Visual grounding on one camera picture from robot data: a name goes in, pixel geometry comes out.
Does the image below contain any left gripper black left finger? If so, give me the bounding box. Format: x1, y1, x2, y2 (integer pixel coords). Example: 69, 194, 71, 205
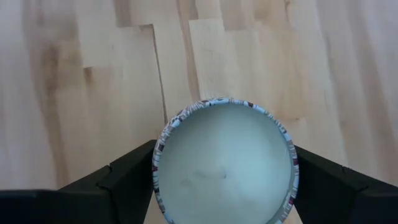
0, 139, 157, 224

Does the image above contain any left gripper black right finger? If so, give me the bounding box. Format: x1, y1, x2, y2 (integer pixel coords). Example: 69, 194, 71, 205
293, 145, 398, 224

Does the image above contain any multicolour patterned candle tin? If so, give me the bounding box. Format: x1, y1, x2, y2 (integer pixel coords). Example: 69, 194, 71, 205
151, 96, 300, 224

